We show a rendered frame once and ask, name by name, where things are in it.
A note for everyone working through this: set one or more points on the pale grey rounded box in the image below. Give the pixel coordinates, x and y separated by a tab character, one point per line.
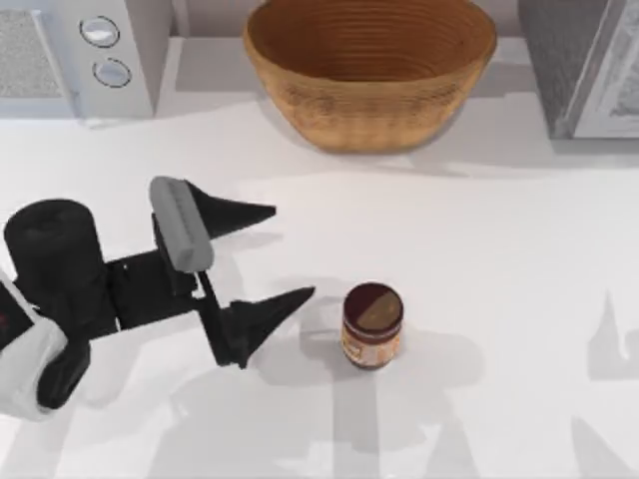
181	224

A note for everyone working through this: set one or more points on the brown jar with orange label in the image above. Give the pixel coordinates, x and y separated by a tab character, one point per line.
372	327

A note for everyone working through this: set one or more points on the pale microwave oven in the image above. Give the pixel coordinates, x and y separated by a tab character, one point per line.
100	100

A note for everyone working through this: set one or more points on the round microwave knob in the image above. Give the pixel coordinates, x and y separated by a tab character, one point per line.
100	31
112	73

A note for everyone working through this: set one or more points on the woven wooden basket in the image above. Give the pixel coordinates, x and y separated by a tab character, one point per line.
369	100

